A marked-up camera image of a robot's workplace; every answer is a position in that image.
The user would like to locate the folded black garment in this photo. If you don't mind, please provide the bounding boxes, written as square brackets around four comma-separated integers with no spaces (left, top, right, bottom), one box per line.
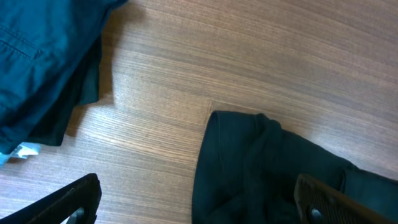
[27,37,102,146]

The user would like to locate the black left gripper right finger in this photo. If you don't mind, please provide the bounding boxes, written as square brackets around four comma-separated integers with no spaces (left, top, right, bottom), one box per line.
[294,174,394,224]

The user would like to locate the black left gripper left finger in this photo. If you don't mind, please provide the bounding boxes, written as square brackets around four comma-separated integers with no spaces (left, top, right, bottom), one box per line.
[1,173,102,224]

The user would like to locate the folded light grey garment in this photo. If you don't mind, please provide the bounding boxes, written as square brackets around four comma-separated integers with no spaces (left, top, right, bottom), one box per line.
[1,142,42,166]

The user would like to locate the black polo shirt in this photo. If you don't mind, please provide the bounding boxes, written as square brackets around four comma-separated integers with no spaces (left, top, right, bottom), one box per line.
[192,111,397,223]

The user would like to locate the folded navy blue shirt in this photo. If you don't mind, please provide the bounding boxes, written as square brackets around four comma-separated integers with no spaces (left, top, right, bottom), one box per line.
[1,0,123,154]

